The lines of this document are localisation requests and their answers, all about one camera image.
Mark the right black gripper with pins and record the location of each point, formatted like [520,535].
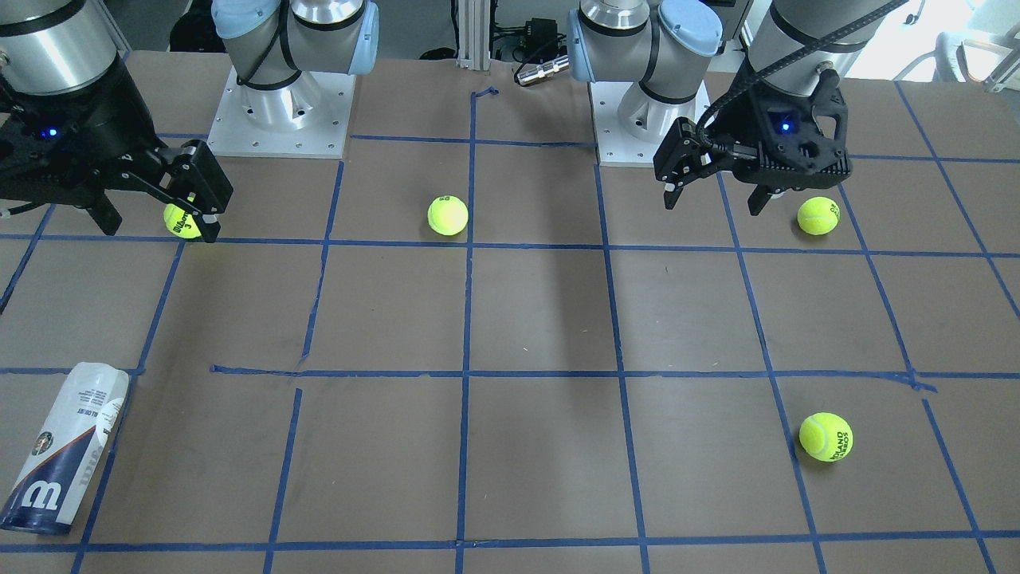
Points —
[102,114]

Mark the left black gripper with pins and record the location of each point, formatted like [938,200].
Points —
[743,122]

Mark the white blue tennis ball can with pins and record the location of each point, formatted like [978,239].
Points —
[51,485]

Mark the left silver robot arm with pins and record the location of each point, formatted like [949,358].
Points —
[666,46]

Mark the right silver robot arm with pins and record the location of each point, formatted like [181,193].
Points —
[54,47]

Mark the Wilson tennis ball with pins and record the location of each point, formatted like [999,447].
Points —
[180,223]

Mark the tennis ball near base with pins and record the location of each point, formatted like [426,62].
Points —
[818,216]

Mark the centre back tennis ball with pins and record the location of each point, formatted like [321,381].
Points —
[447,215]

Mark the front Roland Garros tennis ball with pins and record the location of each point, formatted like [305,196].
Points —
[826,437]

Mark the silver metal connector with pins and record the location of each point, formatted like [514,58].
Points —
[530,75]

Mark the black power adapter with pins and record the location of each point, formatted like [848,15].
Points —
[540,40]

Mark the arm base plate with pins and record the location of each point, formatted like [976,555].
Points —
[307,120]
[630,126]

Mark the aluminium frame post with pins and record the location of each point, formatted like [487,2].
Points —
[474,19]

